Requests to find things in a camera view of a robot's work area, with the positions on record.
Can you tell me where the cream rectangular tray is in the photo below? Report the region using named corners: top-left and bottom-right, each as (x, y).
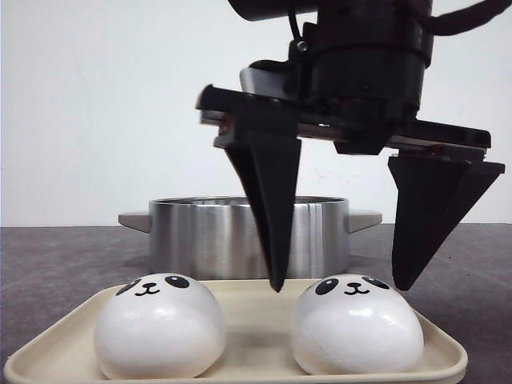
top-left (4, 279), bottom-right (468, 383)

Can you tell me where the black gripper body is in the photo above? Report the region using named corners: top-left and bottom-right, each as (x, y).
top-left (196, 15), bottom-right (490, 157)

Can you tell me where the panda bun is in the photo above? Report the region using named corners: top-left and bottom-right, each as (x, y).
top-left (290, 274), bottom-right (424, 374)
top-left (94, 273), bottom-right (226, 379)

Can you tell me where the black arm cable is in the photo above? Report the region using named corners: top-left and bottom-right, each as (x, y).
top-left (427, 0), bottom-right (512, 37)

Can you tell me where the stainless steel steamer pot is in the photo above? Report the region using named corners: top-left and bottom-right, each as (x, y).
top-left (118, 196), bottom-right (382, 280)

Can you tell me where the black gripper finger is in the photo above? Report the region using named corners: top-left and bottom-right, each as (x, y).
top-left (214, 107), bottom-right (301, 291)
top-left (388, 157), bottom-right (505, 290)

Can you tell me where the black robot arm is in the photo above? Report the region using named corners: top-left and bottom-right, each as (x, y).
top-left (196, 1), bottom-right (510, 290)

